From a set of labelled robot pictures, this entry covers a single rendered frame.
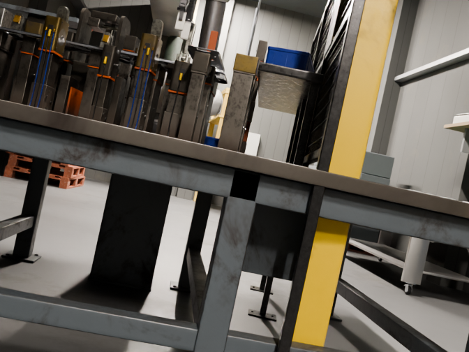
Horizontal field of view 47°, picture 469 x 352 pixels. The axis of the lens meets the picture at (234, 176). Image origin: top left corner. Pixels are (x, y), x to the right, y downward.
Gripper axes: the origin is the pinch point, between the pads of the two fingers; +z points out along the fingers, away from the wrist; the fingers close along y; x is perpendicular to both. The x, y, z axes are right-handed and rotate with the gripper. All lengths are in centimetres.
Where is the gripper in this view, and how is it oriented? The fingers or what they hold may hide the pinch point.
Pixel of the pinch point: (181, 31)
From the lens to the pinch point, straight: 215.2
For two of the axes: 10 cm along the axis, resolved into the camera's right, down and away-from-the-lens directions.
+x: 9.8, 2.1, -0.5
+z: -2.1, 9.8, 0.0
